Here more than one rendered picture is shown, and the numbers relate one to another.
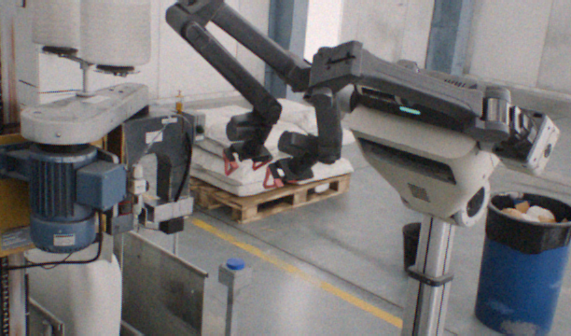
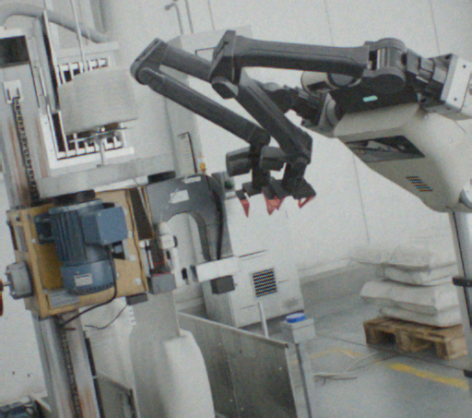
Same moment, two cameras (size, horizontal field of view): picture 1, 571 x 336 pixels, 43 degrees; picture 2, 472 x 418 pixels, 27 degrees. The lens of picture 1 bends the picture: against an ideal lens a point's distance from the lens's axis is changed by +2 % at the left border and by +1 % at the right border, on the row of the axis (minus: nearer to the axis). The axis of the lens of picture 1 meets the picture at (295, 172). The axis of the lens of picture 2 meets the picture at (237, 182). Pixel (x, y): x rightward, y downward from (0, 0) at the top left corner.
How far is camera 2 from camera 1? 1.22 m
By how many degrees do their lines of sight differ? 28
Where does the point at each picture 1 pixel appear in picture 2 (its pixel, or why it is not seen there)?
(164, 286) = (263, 374)
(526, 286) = not seen: outside the picture
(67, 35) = not seen: hidden behind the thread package
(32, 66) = not seen: hidden behind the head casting
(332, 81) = (218, 68)
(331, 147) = (291, 149)
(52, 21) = (72, 111)
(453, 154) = (401, 122)
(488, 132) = (380, 79)
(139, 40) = (118, 99)
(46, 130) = (50, 185)
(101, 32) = (86, 100)
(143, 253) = (242, 346)
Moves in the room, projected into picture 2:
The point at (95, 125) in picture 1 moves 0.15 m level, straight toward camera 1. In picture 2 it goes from (89, 174) to (73, 179)
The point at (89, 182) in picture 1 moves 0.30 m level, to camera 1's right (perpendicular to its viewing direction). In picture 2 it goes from (88, 222) to (187, 207)
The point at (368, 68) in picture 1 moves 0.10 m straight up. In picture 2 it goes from (241, 49) to (232, 5)
